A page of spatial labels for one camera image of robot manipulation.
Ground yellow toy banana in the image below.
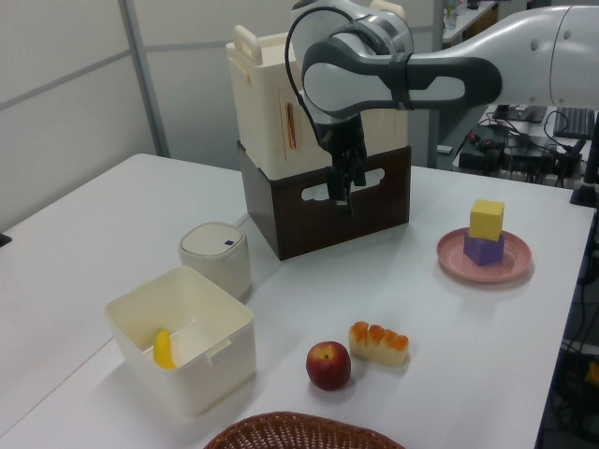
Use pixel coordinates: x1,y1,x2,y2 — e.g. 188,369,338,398
153,329,178,370

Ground pink plate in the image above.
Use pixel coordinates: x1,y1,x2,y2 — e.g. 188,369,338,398
436,227,533,284

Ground black keyboard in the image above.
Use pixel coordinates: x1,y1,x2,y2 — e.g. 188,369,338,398
553,106,596,140

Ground purple cube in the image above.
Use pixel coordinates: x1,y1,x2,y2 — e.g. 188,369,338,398
462,232,506,268

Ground small cream lidded bin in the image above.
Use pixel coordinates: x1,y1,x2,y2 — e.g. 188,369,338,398
178,222,254,300

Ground cream plastic crate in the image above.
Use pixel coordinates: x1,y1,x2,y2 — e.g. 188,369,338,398
226,0,409,179

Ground yellow cube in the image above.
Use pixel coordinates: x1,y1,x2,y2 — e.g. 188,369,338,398
469,199,506,243

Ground white open plastic box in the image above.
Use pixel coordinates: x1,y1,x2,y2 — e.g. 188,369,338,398
103,266,257,418

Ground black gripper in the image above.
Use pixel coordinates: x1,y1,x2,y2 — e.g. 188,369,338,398
317,114,369,217

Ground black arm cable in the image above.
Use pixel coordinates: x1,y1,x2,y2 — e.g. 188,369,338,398
285,2,357,149

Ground brown wicker basket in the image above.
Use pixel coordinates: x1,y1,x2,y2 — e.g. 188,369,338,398
203,411,406,449

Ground black electronics box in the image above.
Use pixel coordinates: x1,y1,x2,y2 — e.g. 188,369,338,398
458,125,512,175

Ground dark brown drawer crate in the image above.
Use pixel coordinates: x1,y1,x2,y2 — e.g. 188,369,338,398
237,139,413,262

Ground red toy apple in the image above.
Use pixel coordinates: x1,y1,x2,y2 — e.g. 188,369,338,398
305,340,352,391

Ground black clamp mount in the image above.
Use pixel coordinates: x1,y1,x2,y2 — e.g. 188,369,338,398
568,135,599,206

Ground orange topped toy bread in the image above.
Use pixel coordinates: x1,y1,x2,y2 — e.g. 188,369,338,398
348,321,411,367

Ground black monitor base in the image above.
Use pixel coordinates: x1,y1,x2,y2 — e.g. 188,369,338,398
490,104,548,124

